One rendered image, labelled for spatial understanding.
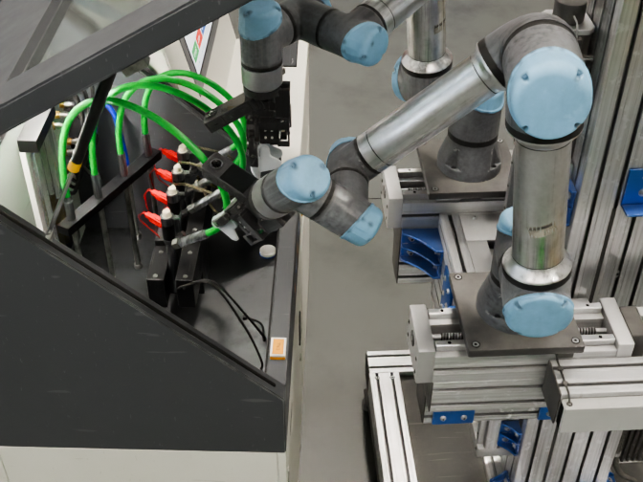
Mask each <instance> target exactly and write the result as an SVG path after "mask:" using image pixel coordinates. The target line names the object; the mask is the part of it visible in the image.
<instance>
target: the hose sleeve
mask: <svg viewBox="0 0 643 482"><path fill-rule="evenodd" d="M206 230H207V229H206ZM206 230H199V231H197V232H195V233H192V234H189V235H186V236H183V237H181V238H179V239H178V245H179V246H180V247H184V246H187V245H190V244H192V243H195V242H198V241H201V240H204V239H207V238H209V237H210V236H207V235H206Z"/></svg>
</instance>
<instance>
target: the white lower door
mask: <svg viewBox="0 0 643 482"><path fill-rule="evenodd" d="M300 339H301V328H300V275H299V265H298V281H297V295H296V311H295V326H294V341H293V356H292V371H291V386H290V402H289V417H288V431H287V475H288V482H298V479H299V441H300V422H301V386H300V362H301V352H300Z"/></svg>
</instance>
